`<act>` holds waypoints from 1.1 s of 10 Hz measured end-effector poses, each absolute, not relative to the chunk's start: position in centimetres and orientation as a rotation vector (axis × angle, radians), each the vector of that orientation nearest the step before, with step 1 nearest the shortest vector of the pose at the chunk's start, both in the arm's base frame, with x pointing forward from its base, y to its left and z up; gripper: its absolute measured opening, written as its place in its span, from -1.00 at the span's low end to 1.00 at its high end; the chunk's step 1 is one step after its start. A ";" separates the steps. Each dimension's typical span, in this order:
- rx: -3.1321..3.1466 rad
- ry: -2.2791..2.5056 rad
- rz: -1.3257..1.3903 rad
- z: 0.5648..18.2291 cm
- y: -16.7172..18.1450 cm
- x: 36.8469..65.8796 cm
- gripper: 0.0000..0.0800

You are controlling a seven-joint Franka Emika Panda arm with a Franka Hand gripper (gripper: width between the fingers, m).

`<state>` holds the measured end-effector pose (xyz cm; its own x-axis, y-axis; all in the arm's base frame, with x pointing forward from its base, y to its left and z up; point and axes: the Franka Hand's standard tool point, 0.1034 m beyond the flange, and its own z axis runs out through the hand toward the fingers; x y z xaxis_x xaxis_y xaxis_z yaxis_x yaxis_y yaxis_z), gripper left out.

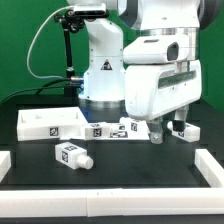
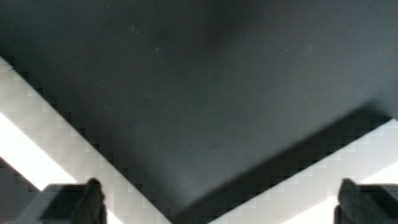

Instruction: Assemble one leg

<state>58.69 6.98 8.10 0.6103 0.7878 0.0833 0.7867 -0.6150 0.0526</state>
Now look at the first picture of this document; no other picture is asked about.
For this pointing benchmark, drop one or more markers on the white barrier block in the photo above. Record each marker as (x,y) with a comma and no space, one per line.
(210,169)
(5,163)

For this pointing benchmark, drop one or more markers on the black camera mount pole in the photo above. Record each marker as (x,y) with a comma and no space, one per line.
(70,24)

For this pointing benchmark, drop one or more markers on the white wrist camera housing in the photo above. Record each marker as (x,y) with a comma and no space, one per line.
(160,49)

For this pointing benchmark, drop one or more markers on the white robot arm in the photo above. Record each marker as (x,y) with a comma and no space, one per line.
(126,21)

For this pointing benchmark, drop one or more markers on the white front barrier wall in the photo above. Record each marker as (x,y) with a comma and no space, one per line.
(111,202)

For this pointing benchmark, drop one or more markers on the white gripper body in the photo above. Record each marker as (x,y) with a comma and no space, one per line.
(155,90)

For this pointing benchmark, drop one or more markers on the white sheet with tags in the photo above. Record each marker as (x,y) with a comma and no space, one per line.
(119,132)

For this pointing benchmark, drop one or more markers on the black camera on mount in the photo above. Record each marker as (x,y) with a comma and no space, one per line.
(97,10)

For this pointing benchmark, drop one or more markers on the white square tabletop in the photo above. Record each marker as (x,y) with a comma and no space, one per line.
(50,123)

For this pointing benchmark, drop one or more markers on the white right barrier block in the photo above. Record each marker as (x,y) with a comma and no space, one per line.
(210,169)

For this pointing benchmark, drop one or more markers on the white left barrier block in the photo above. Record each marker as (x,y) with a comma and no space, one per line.
(5,163)

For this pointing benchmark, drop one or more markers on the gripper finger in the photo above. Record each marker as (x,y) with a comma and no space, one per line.
(156,131)
(180,119)

